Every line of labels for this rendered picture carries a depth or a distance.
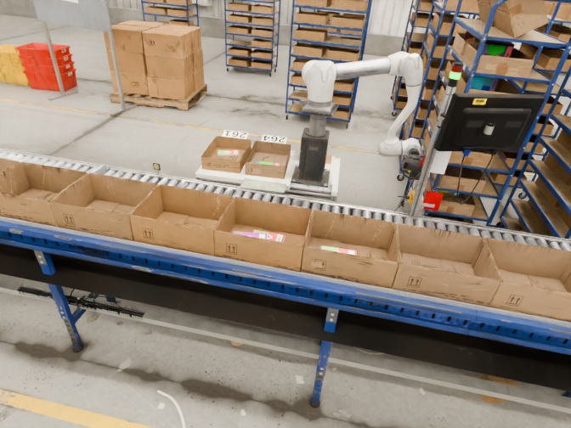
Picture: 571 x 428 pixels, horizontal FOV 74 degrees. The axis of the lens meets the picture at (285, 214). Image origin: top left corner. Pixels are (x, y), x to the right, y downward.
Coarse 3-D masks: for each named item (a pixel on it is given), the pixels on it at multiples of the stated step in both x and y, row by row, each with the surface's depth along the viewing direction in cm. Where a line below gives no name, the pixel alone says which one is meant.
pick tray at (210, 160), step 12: (216, 144) 297; (228, 144) 298; (240, 144) 297; (204, 156) 264; (216, 156) 286; (228, 156) 286; (240, 156) 288; (204, 168) 269; (216, 168) 268; (228, 168) 267; (240, 168) 268
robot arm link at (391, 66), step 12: (312, 60) 250; (324, 60) 249; (372, 60) 251; (384, 60) 251; (396, 60) 249; (336, 72) 248; (348, 72) 249; (360, 72) 250; (372, 72) 252; (384, 72) 254; (396, 72) 253
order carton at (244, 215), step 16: (240, 208) 189; (256, 208) 187; (272, 208) 186; (288, 208) 184; (304, 208) 182; (224, 224) 177; (240, 224) 195; (256, 224) 193; (272, 224) 191; (288, 224) 189; (304, 224) 187; (224, 240) 164; (240, 240) 163; (256, 240) 161; (272, 240) 159; (288, 240) 186; (304, 240) 161; (224, 256) 170; (240, 256) 168; (256, 256) 166; (272, 256) 164; (288, 256) 162
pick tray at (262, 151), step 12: (264, 144) 294; (276, 144) 292; (288, 144) 291; (252, 156) 288; (264, 156) 291; (276, 156) 292; (288, 156) 276; (252, 168) 264; (264, 168) 262; (276, 168) 261
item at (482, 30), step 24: (504, 0) 203; (552, 0) 199; (480, 24) 264; (480, 48) 217; (432, 96) 326; (480, 168) 258; (504, 168) 259; (456, 192) 271; (504, 192) 261; (456, 216) 281; (480, 216) 282
